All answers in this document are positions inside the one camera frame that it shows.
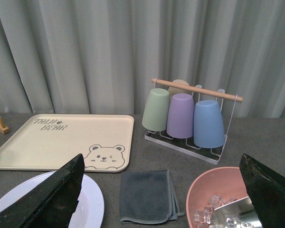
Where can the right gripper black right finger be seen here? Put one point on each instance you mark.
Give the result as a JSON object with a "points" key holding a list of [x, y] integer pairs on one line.
{"points": [[266, 189]]}

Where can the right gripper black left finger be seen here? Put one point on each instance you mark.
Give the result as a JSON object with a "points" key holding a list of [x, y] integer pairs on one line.
{"points": [[50, 204]]}

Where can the white round plate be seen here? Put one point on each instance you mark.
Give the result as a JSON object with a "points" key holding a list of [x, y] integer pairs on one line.
{"points": [[90, 209]]}

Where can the metal ice scoop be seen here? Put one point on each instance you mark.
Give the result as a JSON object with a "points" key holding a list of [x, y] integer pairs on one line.
{"points": [[242, 209]]}

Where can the pink bowl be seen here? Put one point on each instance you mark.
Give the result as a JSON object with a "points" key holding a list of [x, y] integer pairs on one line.
{"points": [[224, 181]]}

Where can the beige bear serving tray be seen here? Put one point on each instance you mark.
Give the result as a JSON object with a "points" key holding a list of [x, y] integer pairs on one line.
{"points": [[48, 141]]}

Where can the blue plastic cup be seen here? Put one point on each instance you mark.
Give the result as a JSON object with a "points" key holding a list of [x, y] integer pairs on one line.
{"points": [[208, 127]]}

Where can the grey folded cloth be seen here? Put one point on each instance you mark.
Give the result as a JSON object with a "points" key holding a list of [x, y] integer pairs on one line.
{"points": [[148, 197]]}

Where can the purple plastic cup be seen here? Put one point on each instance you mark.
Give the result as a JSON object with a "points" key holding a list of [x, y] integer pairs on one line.
{"points": [[180, 116]]}

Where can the green plastic cup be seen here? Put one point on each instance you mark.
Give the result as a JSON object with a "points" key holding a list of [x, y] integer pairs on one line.
{"points": [[156, 110]]}

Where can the beige plastic cup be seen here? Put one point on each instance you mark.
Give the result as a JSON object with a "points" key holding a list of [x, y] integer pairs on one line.
{"points": [[174, 90]]}

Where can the grey curtain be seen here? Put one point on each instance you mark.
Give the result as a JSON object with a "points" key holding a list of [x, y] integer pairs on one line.
{"points": [[99, 56]]}

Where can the white wire cup rack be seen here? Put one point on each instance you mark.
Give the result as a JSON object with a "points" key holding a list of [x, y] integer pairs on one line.
{"points": [[187, 146]]}

